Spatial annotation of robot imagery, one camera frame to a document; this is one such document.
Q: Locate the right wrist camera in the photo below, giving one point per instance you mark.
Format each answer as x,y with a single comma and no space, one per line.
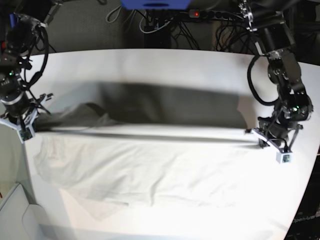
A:
25,135

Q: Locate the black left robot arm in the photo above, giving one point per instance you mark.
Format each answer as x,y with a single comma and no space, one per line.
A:
274,40

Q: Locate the red and blue tools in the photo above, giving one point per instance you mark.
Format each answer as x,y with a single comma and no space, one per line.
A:
7,22

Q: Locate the white t-shirt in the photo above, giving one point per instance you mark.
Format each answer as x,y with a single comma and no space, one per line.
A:
108,166

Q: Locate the blue box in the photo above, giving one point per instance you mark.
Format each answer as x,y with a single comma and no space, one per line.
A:
155,4

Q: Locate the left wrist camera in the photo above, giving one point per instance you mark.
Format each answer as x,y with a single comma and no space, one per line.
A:
284,157

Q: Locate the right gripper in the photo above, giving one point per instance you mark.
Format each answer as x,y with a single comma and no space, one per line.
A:
21,111

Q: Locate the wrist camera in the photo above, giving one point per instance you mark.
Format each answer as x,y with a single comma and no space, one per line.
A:
284,157
25,135

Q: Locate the white plastic bin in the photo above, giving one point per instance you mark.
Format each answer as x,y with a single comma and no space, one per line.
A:
21,220

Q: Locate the white power strip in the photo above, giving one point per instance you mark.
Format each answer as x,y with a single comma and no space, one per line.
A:
214,15

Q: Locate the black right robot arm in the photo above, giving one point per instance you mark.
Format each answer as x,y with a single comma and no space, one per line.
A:
33,17

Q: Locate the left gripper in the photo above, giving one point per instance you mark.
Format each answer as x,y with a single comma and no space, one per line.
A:
271,133

